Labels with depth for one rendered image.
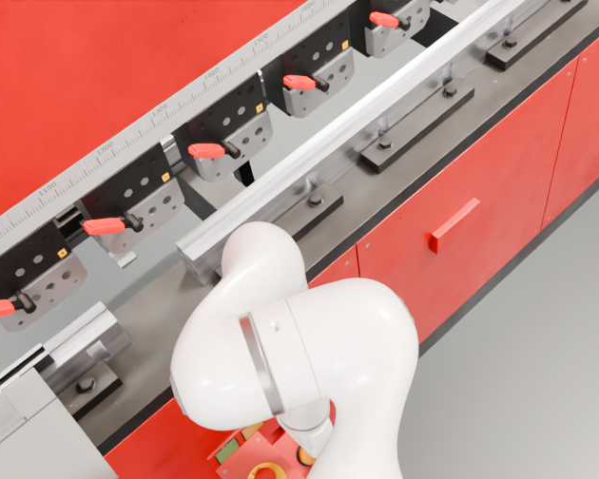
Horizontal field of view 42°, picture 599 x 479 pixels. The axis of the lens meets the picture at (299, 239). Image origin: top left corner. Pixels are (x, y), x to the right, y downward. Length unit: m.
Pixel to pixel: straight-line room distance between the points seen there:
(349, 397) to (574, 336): 1.82
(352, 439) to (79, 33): 0.63
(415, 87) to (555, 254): 1.08
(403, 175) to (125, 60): 0.74
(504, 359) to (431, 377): 0.22
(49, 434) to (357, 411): 0.76
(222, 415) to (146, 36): 0.59
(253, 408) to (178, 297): 0.87
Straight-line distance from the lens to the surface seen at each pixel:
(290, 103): 1.40
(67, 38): 1.06
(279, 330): 0.70
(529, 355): 2.44
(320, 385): 0.71
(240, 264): 0.78
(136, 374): 1.51
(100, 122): 1.15
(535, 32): 1.93
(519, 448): 2.32
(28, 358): 1.46
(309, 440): 1.28
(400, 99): 1.68
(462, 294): 2.33
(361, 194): 1.64
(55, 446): 1.37
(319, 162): 1.58
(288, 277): 0.81
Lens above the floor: 2.17
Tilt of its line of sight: 55 degrees down
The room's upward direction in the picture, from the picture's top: 13 degrees counter-clockwise
